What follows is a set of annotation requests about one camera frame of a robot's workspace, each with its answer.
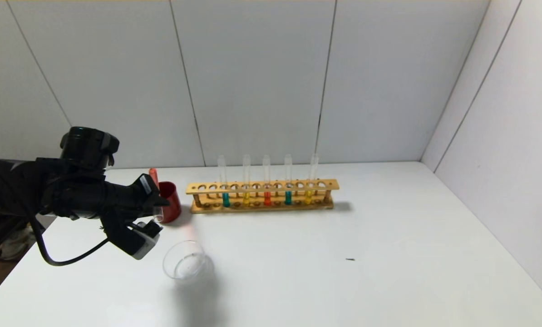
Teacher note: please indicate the blue pigment glass test tube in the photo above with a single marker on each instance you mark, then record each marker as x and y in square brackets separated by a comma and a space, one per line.
[225, 199]
[288, 197]

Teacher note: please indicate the red pigment glass test tube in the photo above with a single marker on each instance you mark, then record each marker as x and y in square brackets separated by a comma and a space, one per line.
[154, 177]
[267, 198]

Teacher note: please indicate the wooden test tube rack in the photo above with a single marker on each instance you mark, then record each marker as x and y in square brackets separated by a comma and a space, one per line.
[262, 186]

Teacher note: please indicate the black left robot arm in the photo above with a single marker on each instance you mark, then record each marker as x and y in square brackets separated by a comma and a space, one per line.
[26, 195]

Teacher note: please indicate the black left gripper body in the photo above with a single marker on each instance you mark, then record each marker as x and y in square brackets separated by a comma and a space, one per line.
[146, 192]

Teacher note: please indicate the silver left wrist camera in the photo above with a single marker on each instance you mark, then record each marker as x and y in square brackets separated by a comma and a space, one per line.
[144, 243]

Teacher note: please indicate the dark red plastic cup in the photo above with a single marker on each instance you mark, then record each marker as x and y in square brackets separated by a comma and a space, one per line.
[171, 204]

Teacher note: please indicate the clear glass spouted dish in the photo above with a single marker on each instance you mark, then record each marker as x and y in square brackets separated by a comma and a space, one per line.
[187, 265]

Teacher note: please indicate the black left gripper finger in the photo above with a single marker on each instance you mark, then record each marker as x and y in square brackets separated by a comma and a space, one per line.
[161, 201]

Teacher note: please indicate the yellow pigment glass test tube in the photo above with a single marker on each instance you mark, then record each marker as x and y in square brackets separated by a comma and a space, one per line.
[308, 196]
[246, 196]

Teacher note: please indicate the grey worn shoe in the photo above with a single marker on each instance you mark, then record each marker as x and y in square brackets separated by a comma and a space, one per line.
[17, 245]

